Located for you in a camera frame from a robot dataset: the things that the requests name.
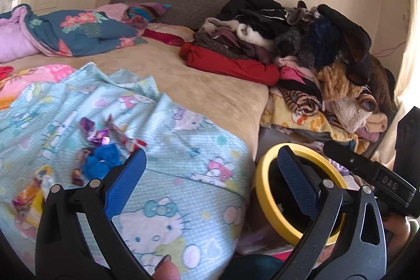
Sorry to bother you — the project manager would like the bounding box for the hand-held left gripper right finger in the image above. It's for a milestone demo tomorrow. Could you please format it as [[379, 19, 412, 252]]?
[[272, 145, 388, 280]]

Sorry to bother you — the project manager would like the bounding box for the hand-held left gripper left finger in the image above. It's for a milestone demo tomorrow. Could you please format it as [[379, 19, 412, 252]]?
[[34, 148, 151, 280]]

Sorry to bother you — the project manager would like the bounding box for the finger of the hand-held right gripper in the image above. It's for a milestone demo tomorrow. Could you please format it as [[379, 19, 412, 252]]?
[[323, 140, 420, 219]]

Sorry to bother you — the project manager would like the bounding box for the blue bag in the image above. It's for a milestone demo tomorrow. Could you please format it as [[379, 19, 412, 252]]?
[[82, 144, 123, 183]]

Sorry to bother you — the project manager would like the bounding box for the yellow rimmed black trash bin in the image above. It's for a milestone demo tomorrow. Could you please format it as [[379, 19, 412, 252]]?
[[254, 142, 350, 248]]

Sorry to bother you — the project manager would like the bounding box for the red snack wrapper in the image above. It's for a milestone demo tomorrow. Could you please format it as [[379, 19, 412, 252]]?
[[104, 115, 147, 152]]

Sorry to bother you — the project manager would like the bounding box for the small pink silver wrapper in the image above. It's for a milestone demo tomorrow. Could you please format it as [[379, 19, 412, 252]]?
[[93, 132, 111, 147]]

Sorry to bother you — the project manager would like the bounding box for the dark brown snack wrapper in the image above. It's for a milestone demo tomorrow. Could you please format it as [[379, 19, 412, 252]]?
[[71, 148, 94, 186]]

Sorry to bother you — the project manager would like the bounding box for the purple snack wrapper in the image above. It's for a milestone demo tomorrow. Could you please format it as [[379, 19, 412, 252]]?
[[80, 117, 96, 140]]

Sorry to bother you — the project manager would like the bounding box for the yellow white snack wrapper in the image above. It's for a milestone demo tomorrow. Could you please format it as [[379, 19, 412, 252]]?
[[11, 165, 55, 230]]

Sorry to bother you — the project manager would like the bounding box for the person's left hand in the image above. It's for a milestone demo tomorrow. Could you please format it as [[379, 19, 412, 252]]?
[[153, 255, 182, 280]]

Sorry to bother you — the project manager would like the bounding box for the lavender sweater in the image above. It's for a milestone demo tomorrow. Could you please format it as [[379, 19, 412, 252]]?
[[308, 140, 355, 184]]

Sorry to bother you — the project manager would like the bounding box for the yellow cartoon blanket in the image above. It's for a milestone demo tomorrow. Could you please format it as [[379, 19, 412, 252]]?
[[261, 93, 372, 153]]

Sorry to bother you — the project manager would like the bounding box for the cream fluffy garment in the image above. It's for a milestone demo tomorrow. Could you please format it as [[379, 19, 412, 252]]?
[[334, 96, 388, 137]]

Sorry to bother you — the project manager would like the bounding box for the light blue cat print blanket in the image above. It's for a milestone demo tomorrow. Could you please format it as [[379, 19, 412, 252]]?
[[0, 64, 257, 280]]

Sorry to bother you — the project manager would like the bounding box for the brown striped knit garment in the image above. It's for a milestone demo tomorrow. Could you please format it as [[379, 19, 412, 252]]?
[[281, 88, 324, 117]]

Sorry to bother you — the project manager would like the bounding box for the tan fluffy garment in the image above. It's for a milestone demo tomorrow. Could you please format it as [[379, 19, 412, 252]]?
[[316, 62, 362, 104]]

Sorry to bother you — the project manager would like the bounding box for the teal cloth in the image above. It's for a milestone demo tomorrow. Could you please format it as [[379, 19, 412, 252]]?
[[226, 253, 283, 280]]

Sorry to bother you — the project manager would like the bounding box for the cream curtain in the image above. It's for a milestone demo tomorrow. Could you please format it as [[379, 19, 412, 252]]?
[[374, 0, 420, 162]]

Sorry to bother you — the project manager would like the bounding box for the pink garment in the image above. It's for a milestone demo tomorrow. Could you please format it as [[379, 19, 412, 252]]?
[[279, 65, 321, 83]]

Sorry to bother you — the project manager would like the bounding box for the beige bed sheet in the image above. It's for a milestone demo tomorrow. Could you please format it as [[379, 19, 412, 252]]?
[[0, 37, 270, 163]]

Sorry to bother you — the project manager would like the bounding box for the black fleece garment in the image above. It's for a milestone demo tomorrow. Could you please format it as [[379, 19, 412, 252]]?
[[316, 4, 372, 88]]

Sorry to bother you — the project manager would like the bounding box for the dark blue fluffy garment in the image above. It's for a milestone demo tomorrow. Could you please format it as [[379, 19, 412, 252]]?
[[310, 19, 342, 68]]

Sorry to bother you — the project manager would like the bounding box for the red garment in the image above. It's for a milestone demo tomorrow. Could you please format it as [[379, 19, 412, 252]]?
[[180, 42, 280, 88]]

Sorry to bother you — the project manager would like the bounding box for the pink cartoon blanket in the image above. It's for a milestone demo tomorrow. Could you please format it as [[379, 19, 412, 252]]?
[[0, 65, 78, 110]]

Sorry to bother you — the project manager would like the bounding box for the dark dotted garment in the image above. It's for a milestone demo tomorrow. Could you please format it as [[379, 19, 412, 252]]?
[[193, 32, 274, 65]]

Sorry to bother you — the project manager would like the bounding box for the cream and red pillow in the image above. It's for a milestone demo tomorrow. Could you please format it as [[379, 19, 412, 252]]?
[[143, 22, 196, 46]]

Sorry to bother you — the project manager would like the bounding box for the blue floral quilt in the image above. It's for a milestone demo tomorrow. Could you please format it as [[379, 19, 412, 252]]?
[[0, 3, 149, 63]]

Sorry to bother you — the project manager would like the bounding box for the white fleece garment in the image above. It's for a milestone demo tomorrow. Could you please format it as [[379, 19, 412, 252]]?
[[236, 22, 277, 43]]

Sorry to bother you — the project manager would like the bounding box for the grey fluffy garment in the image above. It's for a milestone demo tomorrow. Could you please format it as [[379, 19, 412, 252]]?
[[285, 1, 319, 25]]

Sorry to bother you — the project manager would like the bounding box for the striped colourful pillow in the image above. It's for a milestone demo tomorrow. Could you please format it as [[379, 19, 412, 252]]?
[[126, 1, 173, 29]]

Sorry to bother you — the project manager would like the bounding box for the black jacket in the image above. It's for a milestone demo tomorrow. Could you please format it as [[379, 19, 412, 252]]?
[[220, 0, 290, 27]]

